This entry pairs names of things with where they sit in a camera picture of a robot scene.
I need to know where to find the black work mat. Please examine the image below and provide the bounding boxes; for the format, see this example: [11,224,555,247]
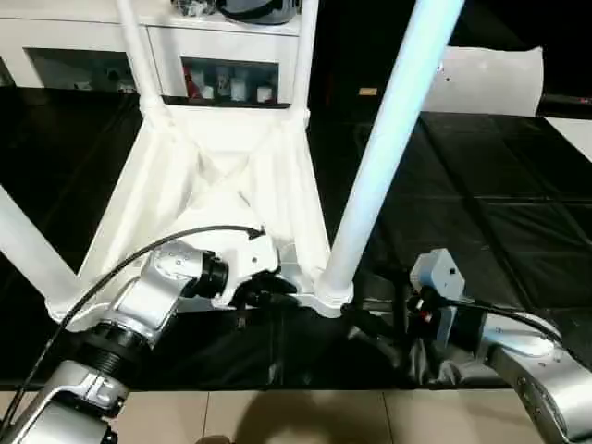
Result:
[0,83,592,389]

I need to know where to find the white sheet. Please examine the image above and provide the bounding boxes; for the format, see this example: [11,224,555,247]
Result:
[545,116,592,165]

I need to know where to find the white flat panel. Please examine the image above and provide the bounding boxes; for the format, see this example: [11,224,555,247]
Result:
[420,45,546,118]

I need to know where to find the grey bag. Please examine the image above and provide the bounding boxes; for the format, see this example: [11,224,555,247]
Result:
[216,0,303,25]

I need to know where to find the clear small items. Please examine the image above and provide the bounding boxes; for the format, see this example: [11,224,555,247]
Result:
[170,0,219,19]

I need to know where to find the white glass-door cabinet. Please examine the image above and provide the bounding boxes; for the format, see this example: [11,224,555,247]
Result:
[0,0,308,105]

